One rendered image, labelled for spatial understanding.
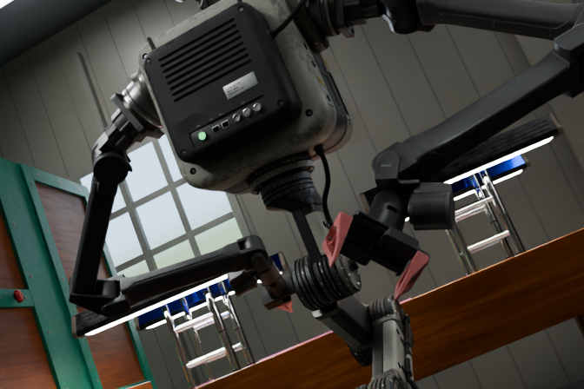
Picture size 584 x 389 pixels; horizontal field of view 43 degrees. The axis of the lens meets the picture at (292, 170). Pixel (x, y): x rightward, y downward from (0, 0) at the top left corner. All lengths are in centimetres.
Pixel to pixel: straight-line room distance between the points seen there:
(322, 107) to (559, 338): 268
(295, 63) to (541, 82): 46
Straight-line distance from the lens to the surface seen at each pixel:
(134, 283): 191
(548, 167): 388
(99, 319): 239
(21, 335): 253
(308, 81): 141
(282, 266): 280
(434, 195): 113
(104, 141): 169
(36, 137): 495
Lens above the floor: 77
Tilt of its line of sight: 12 degrees up
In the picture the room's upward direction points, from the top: 22 degrees counter-clockwise
